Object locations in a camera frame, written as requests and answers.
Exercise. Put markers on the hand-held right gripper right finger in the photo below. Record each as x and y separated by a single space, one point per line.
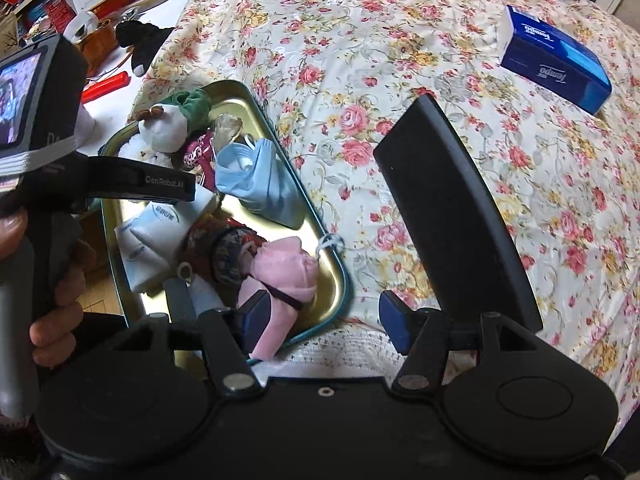
395 322

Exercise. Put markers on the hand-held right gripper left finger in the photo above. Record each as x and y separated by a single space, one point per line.
255 322

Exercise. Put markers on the pink plush toy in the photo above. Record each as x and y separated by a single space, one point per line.
285 270

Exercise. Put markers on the dark patterned pouch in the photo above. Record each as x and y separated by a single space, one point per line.
227 250

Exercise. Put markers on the green-rimmed metal tray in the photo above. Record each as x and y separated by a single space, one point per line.
325 285

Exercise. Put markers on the white plush dog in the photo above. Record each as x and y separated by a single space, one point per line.
142 152

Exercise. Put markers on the green and white plush vegetable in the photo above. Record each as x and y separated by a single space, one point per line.
167 122

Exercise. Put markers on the white tissue pack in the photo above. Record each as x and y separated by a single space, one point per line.
177 215
147 255

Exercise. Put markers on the blue face mask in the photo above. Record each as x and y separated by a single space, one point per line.
265 180

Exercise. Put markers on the clear plastic wrapper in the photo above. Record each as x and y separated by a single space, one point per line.
207 145

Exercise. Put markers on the person's left hand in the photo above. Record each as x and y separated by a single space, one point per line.
60 330

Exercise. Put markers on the white lace doily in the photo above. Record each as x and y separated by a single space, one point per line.
340 355

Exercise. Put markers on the red utility knife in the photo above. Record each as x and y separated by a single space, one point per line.
107 87

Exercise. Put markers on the black plush toy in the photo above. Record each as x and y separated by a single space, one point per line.
145 45

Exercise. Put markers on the floral tablecloth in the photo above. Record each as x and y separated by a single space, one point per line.
380 45

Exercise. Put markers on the blue tissue box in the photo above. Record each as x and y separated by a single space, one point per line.
555 60

